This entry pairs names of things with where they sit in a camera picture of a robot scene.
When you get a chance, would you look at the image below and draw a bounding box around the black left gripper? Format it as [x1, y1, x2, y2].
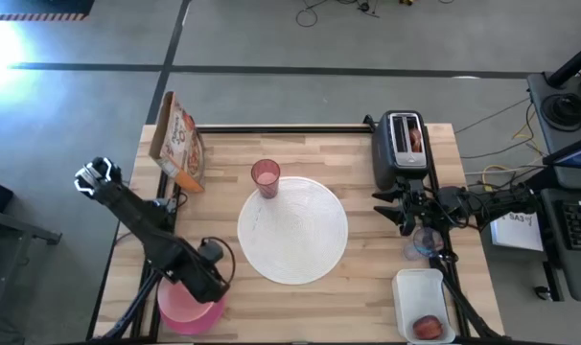
[168, 248, 232, 305]

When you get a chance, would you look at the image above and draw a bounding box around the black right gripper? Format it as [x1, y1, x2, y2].
[371, 177, 439, 237]

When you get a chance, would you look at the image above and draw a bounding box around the pale pink bowl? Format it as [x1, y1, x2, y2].
[156, 277, 221, 324]

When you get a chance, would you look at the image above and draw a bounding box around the magenta plastic plate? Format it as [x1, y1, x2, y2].
[157, 290, 227, 336]

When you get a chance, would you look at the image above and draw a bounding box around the red faceted plastic tumbler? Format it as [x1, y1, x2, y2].
[249, 158, 282, 200]

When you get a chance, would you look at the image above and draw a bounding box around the red apple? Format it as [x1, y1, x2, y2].
[411, 313, 445, 342]

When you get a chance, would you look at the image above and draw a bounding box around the pumpkin cereal box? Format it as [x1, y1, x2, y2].
[148, 91, 207, 195]

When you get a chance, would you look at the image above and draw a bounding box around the black two-slot toaster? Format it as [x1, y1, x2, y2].
[370, 109, 435, 193]

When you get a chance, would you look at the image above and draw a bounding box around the clear drinking glass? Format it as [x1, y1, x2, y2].
[403, 225, 446, 262]

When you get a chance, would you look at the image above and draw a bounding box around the brown toast slice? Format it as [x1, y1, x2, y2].
[408, 126, 424, 154]

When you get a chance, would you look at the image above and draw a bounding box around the white rectangular tray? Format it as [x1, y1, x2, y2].
[391, 267, 457, 345]

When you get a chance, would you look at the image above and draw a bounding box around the white round woven placemat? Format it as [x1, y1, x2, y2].
[236, 175, 350, 287]

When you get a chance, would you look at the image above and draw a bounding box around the white paper sheet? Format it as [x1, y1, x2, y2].
[489, 210, 546, 253]

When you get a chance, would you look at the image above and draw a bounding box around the black computer keyboard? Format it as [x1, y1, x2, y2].
[560, 199, 581, 252]

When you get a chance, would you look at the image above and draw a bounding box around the black monitor stand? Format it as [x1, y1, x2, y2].
[541, 36, 581, 131]

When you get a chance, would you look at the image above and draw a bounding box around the grey desk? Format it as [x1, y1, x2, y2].
[526, 71, 581, 303]

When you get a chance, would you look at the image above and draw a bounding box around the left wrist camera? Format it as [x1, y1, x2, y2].
[198, 238, 224, 264]

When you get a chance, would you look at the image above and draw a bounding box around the black table frame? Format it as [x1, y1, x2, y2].
[86, 114, 510, 345]

